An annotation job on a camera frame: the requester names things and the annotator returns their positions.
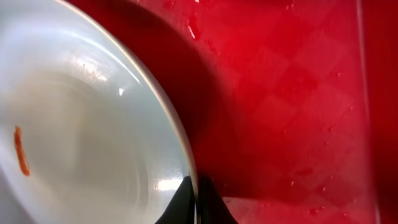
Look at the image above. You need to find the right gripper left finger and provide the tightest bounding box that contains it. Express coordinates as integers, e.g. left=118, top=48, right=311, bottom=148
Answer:
left=155, top=176, right=195, bottom=224

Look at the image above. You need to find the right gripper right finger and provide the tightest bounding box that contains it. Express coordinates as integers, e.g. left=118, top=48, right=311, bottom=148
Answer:
left=198, top=177, right=238, bottom=224

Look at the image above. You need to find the white plate bottom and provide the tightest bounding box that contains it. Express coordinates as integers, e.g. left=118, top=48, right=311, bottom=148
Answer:
left=1, top=1, right=198, bottom=223

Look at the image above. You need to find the red plastic tray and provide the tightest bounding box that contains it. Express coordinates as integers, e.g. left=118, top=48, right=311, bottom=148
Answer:
left=75, top=0, right=397, bottom=223

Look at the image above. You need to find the orange stain on bottom plate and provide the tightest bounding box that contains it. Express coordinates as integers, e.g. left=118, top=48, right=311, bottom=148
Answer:
left=14, top=126, right=30, bottom=176

